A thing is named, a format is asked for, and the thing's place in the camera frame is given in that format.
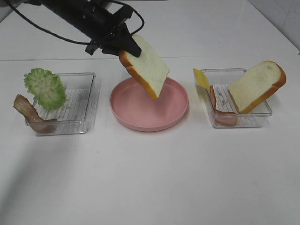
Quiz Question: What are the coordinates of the yellow cheese slice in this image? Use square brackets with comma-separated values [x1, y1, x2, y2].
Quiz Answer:
[193, 68, 210, 91]

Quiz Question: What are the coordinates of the clear plastic tray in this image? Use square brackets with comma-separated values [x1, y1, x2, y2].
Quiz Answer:
[196, 68, 272, 128]
[25, 72, 101, 136]

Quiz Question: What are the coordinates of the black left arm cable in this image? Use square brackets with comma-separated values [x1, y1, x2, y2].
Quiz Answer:
[7, 0, 145, 45]

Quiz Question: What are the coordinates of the bread slice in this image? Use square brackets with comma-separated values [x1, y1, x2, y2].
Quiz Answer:
[119, 34, 170, 99]
[228, 60, 286, 114]

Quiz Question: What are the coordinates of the pink round plate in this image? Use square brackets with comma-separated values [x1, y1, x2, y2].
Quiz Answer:
[110, 78, 189, 132]

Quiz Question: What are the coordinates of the clear plastic tray right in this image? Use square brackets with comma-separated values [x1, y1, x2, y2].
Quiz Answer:
[196, 68, 272, 128]

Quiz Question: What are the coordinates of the pink bacon strip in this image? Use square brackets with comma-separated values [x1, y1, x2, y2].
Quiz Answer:
[210, 85, 238, 127]

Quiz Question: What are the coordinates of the clear plastic tray left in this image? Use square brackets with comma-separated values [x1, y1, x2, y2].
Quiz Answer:
[25, 72, 101, 136]

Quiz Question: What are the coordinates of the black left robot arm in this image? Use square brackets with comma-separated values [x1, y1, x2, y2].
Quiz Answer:
[41, 0, 142, 57]

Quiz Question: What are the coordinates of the green lettuce leaf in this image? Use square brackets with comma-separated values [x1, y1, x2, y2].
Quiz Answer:
[24, 68, 67, 110]

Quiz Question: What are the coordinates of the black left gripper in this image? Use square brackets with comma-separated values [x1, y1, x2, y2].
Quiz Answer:
[85, 4, 142, 57]

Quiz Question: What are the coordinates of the brown bacon strip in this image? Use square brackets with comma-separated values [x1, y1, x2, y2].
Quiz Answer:
[13, 94, 57, 134]

